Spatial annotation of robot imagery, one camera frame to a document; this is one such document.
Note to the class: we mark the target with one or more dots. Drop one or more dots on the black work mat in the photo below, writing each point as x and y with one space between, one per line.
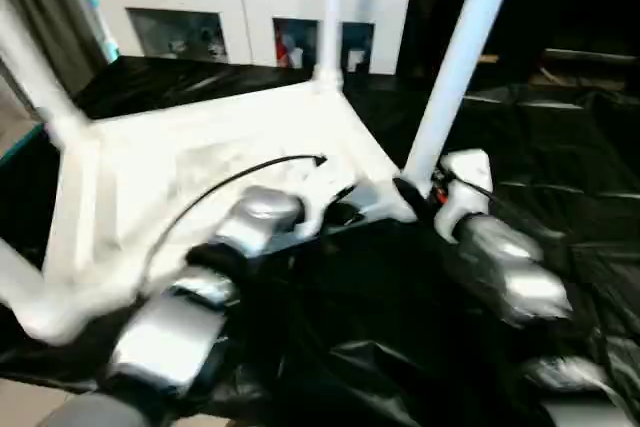
550 147

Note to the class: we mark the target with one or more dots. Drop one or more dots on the light blue packaged box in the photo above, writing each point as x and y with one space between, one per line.
102 32

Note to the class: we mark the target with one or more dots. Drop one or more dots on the teal floor mat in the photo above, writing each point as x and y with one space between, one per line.
15 152

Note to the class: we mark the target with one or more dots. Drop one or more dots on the white plastic table top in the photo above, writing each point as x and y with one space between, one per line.
175 162

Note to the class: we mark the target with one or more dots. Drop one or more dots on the white red mug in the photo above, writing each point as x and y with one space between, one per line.
356 58

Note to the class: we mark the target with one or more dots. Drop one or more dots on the white plastic table leg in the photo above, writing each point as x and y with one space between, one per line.
334 12
460 57
35 77
20 277

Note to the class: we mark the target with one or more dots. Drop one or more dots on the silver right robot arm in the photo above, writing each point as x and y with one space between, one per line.
520 267

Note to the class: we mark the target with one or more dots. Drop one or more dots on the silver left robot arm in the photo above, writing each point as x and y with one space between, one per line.
260 212

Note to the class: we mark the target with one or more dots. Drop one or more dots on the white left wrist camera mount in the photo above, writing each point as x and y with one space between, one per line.
320 207

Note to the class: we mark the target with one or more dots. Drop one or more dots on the grey curtain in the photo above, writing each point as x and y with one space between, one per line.
50 7

